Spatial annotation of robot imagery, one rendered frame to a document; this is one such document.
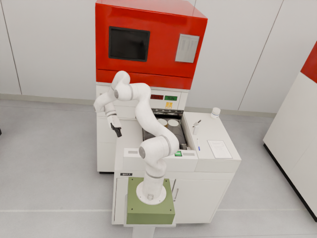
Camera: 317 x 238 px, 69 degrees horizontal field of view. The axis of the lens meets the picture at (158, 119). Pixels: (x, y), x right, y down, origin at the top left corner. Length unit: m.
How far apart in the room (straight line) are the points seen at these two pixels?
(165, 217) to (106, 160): 1.29
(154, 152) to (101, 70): 0.96
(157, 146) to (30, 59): 2.90
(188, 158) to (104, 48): 1.04
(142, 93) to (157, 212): 0.70
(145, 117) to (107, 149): 1.25
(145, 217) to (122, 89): 0.76
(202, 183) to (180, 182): 0.18
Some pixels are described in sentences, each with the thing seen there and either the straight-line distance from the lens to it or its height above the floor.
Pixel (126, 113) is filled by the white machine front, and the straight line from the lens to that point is 2.18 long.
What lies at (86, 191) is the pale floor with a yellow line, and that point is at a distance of 2.68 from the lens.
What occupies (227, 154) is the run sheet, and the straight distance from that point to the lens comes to 1.88.
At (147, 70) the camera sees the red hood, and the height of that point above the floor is 1.37.
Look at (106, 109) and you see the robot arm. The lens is 1.78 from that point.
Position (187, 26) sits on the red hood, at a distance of 1.84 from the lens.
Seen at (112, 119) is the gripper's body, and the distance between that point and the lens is 1.75.
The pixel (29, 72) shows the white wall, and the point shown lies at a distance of 3.91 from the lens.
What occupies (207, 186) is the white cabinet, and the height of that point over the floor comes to 0.64.
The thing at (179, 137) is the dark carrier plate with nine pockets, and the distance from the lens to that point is 1.99.
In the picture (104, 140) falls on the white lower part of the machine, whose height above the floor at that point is 0.55.
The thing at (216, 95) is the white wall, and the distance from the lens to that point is 4.04.
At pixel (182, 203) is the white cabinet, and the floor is 0.41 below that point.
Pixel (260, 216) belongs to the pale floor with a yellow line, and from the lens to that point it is 2.94.
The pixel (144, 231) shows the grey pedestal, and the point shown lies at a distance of 1.75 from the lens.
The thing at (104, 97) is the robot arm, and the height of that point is 1.26.
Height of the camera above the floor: 2.13
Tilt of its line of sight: 35 degrees down
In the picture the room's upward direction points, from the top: 10 degrees clockwise
